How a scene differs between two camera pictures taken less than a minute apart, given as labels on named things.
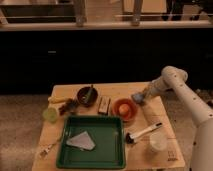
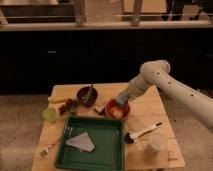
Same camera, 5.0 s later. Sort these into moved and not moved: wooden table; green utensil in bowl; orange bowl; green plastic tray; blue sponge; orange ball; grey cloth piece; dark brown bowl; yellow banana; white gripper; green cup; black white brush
Moved: orange bowl; orange ball; blue sponge; white gripper
Not moved: green cup; black white brush; green plastic tray; grey cloth piece; wooden table; yellow banana; dark brown bowl; green utensil in bowl
